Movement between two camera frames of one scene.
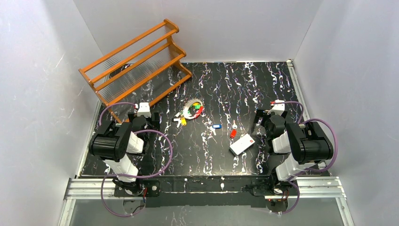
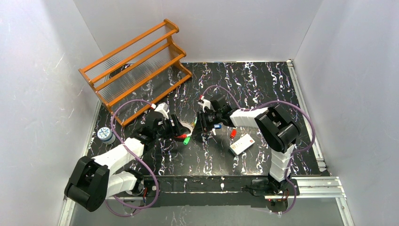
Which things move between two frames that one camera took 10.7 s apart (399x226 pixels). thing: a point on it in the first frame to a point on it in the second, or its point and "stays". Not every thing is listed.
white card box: x=242 y=144 stays
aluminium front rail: x=310 y=188 stays
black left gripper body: x=152 y=120 to x=176 y=127
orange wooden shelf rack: x=138 y=72 stays
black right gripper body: x=260 y=117 to x=202 y=121
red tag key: x=233 y=132 stays
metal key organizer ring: x=189 y=103 to x=188 y=125
